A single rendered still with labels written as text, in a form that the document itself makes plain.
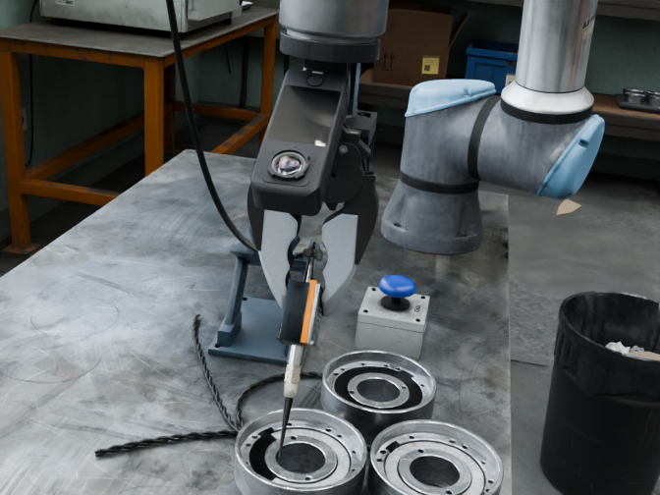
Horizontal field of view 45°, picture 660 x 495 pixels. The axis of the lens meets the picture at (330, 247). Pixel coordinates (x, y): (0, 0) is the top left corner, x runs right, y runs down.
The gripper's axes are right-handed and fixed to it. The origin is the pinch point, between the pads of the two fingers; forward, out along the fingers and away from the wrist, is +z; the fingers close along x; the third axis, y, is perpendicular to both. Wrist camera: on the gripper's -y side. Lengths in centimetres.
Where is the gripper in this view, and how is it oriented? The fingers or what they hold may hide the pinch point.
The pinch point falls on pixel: (304, 301)
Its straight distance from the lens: 61.7
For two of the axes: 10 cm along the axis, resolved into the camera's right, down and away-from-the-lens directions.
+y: 1.5, -3.7, 9.2
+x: -9.8, -1.4, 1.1
